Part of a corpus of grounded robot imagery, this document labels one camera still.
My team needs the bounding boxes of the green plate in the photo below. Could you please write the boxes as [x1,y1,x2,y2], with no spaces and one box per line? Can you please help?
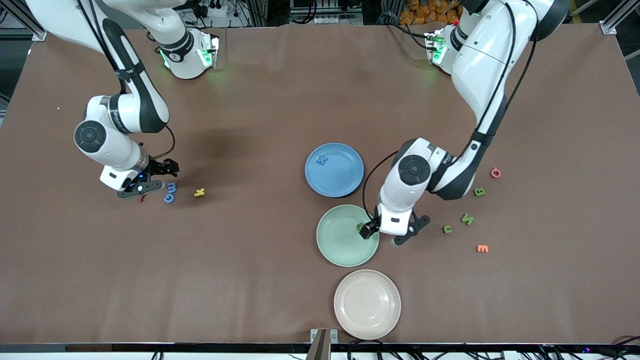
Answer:
[316,204,380,268]

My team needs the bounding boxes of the blue plate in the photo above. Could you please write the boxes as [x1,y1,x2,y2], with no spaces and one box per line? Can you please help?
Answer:
[304,142,365,198]

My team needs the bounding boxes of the pink plate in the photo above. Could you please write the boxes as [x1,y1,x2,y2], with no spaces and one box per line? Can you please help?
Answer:
[333,269,402,341]

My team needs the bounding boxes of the brown table cover sheet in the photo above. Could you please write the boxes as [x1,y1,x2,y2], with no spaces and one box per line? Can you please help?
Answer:
[0,22,640,346]

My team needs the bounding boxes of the white power strip with plugs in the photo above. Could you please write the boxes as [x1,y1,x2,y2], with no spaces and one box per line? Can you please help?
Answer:
[192,0,228,18]

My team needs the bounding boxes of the long white power strip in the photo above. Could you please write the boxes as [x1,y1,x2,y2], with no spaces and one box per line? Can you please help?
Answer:
[290,12,362,25]

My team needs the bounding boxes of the orange net bag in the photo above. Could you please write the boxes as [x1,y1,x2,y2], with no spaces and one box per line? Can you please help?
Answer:
[399,0,463,26]

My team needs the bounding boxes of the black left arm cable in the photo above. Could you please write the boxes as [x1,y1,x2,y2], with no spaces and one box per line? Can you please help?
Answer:
[362,0,541,223]

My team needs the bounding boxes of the black cable coil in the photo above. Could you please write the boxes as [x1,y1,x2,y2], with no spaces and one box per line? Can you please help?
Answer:
[345,340,418,360]

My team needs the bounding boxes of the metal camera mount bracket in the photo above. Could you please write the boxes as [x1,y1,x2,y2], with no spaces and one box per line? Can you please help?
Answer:
[306,328,339,360]

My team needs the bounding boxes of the aluminium frame profile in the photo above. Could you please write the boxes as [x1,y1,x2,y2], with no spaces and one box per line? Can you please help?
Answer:
[0,0,48,42]
[600,0,640,36]

